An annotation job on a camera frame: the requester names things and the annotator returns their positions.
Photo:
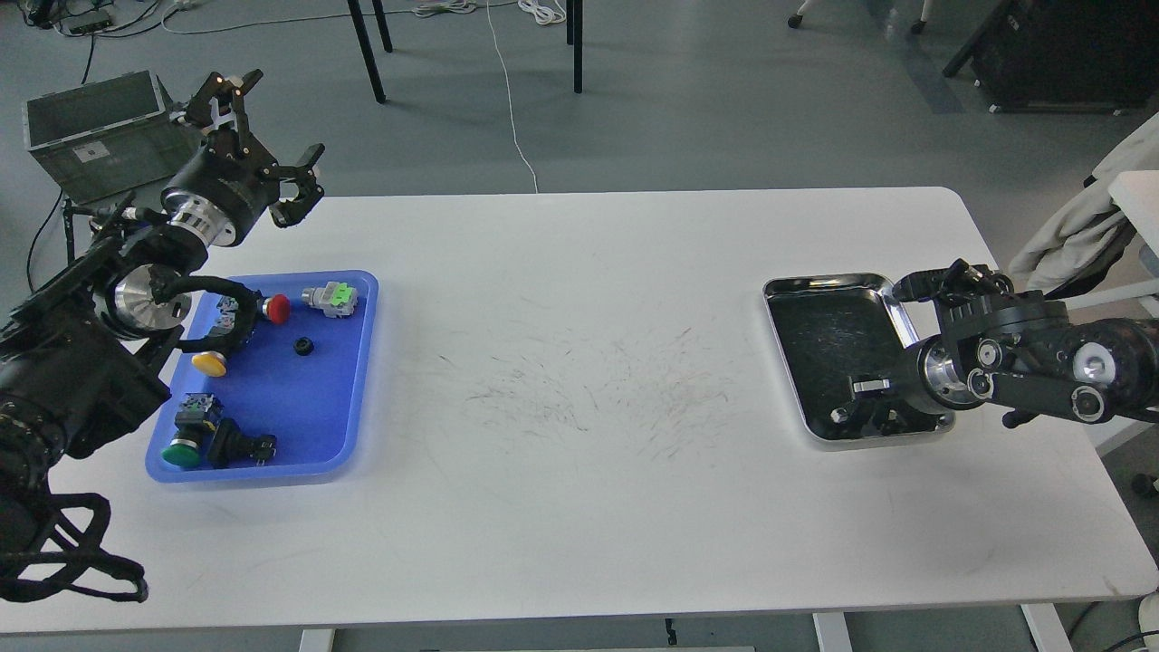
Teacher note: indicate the green push button switch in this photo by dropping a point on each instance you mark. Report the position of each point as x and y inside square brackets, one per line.
[197, 419]

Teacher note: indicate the green grey switch module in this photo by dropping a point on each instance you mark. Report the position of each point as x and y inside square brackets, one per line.
[335, 300]

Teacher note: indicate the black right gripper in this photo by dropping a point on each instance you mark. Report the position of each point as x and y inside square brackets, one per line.
[924, 378]

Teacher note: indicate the black selector switch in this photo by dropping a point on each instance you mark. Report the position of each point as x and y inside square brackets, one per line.
[231, 445]

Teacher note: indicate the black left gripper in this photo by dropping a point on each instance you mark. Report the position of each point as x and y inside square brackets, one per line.
[214, 196]

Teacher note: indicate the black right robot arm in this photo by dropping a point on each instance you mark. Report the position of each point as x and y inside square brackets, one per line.
[1012, 349]

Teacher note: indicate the black table leg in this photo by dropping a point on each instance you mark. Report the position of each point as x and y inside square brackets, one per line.
[368, 57]

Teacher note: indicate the blue plastic tray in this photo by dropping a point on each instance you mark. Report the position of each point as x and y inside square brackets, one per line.
[312, 404]

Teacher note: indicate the silver metal tray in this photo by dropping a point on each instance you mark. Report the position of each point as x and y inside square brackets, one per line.
[831, 329]

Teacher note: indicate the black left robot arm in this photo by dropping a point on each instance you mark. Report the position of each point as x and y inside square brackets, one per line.
[82, 356]

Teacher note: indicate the black equipment case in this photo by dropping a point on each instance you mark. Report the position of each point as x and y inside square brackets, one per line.
[1066, 55]

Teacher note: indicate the beige cloth on chair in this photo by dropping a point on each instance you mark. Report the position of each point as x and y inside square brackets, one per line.
[1074, 250]

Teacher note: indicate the green plastic crate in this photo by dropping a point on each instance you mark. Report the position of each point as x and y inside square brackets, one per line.
[100, 139]

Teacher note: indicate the red push button switch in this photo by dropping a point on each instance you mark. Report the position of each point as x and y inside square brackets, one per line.
[274, 308]

